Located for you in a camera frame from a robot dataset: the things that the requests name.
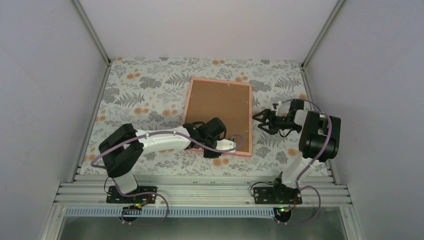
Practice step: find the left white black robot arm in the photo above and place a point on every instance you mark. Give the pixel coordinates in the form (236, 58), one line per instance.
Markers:
(122, 149)

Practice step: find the orange pink wooden frame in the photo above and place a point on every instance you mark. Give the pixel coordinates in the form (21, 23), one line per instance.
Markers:
(250, 126)

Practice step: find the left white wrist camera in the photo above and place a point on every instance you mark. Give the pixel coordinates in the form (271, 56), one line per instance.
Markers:
(226, 146)

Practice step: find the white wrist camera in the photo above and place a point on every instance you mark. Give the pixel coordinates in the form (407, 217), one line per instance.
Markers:
(226, 146)
(275, 109)

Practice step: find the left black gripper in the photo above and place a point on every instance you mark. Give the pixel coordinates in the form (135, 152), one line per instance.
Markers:
(208, 155)

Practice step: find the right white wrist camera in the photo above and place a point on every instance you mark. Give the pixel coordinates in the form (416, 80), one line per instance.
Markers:
(275, 109)

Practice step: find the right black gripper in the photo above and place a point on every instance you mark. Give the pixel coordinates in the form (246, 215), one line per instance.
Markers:
(267, 113)

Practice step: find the floral patterned table mat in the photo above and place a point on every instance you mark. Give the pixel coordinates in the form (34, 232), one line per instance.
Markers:
(151, 94)

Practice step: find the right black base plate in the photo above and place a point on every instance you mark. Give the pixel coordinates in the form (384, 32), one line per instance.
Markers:
(265, 195)

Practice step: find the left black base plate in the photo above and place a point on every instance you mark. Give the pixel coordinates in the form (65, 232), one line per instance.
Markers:
(142, 195)

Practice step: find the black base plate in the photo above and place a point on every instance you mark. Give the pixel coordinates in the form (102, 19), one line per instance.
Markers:
(265, 195)
(142, 195)

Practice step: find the aluminium rail base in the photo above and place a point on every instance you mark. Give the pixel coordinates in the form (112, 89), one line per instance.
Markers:
(194, 196)

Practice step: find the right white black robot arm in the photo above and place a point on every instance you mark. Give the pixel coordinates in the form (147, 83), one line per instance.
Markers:
(319, 141)

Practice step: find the brown cardboard backing board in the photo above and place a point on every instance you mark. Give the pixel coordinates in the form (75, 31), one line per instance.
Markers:
(218, 102)

